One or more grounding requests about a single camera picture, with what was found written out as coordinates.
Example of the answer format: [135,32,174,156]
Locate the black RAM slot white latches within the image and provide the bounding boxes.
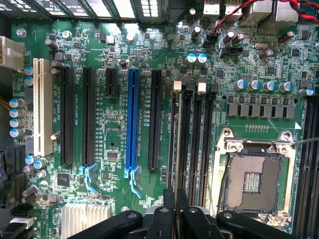
[190,81,207,209]
[168,80,184,200]
[309,96,319,239]

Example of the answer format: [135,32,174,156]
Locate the metal CPU socket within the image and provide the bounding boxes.
[214,126,298,231]

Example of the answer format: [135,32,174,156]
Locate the silver finned heat sink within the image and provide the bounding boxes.
[61,202,112,239]

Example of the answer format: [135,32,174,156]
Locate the long black expansion slot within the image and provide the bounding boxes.
[148,69,163,171]
[60,66,76,167]

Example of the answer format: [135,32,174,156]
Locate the long blue expansion slot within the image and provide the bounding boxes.
[123,68,142,199]

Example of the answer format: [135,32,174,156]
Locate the black expansion slot blue latch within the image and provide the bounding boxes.
[78,66,98,198]

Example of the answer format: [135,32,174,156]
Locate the thin metal locking lever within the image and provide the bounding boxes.
[290,136,319,148]

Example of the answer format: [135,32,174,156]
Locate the short black expansion slot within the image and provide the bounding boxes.
[105,68,119,99]

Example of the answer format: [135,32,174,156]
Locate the white expansion slot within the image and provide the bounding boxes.
[32,57,54,157]

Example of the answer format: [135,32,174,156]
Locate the green motherboard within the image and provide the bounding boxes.
[0,14,319,239]

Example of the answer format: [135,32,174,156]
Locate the small metal rear port block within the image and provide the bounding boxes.
[223,0,243,16]
[202,0,222,16]

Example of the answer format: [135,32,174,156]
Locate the large metal rear port block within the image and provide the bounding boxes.
[241,0,300,35]

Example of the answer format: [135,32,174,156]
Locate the white power connector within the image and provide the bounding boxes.
[0,36,26,74]

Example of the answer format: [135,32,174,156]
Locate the open grey PC case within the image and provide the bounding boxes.
[0,0,204,25]

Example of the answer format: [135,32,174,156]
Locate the yellow black wire bundle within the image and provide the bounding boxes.
[0,96,11,116]

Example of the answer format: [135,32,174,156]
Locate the red black twisted wire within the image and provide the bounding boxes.
[210,0,319,38]

